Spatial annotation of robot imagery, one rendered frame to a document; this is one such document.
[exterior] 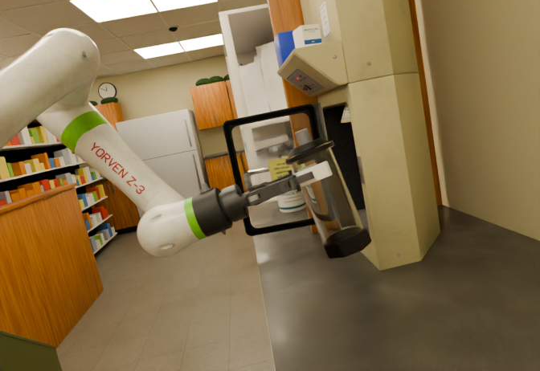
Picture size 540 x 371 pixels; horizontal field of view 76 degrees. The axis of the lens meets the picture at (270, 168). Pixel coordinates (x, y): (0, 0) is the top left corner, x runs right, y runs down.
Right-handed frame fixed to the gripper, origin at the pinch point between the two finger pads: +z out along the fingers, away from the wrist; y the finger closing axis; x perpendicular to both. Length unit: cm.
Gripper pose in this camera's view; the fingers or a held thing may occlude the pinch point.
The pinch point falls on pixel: (315, 171)
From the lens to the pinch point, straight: 74.4
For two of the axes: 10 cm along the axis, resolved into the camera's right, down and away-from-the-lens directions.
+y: 0.1, -0.2, 10.0
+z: 9.3, -3.7, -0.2
